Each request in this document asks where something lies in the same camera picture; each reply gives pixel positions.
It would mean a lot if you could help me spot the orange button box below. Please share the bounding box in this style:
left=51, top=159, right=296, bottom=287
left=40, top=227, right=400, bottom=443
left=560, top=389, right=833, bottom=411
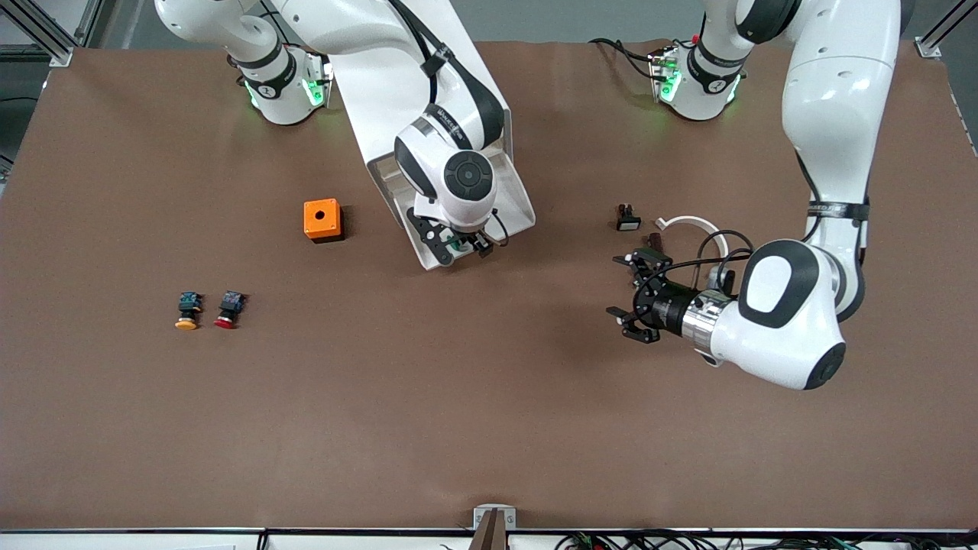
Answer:
left=303, top=199, right=345, bottom=244

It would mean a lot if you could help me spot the red push button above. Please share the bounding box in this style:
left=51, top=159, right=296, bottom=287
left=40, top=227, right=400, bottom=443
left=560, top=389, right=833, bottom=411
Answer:
left=214, top=290, right=247, bottom=330

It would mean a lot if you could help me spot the yellow push button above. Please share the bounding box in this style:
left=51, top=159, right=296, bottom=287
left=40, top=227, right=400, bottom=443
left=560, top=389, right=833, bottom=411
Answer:
left=174, top=291, right=204, bottom=331

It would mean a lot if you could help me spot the white curved bracket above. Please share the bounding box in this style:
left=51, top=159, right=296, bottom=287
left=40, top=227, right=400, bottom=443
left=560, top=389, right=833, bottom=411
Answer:
left=655, top=215, right=724, bottom=239

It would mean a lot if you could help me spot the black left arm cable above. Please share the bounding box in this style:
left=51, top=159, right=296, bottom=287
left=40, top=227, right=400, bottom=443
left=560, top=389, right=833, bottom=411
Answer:
left=634, top=228, right=755, bottom=306

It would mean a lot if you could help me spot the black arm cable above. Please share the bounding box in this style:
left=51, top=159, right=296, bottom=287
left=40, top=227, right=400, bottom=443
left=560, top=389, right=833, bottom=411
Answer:
left=634, top=228, right=755, bottom=306
left=388, top=0, right=468, bottom=115

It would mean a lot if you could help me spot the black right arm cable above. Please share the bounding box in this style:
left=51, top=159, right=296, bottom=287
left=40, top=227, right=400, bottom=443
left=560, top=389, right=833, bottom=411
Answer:
left=388, top=0, right=468, bottom=115

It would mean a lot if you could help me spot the black base cable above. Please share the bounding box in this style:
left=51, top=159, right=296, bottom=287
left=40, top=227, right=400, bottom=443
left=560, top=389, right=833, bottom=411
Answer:
left=588, top=37, right=667, bottom=82

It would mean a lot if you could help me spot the black cable bundle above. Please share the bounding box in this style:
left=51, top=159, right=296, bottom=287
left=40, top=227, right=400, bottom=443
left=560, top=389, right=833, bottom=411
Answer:
left=558, top=529, right=978, bottom=550

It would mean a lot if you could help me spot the grey metal edge bracket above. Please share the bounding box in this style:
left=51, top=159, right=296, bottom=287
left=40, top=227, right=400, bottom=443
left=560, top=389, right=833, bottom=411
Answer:
left=472, top=504, right=517, bottom=550

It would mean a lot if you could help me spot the aluminium frame profile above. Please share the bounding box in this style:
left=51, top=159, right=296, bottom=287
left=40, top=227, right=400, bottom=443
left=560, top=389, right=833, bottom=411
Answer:
left=0, top=0, right=74, bottom=66
left=915, top=0, right=978, bottom=59

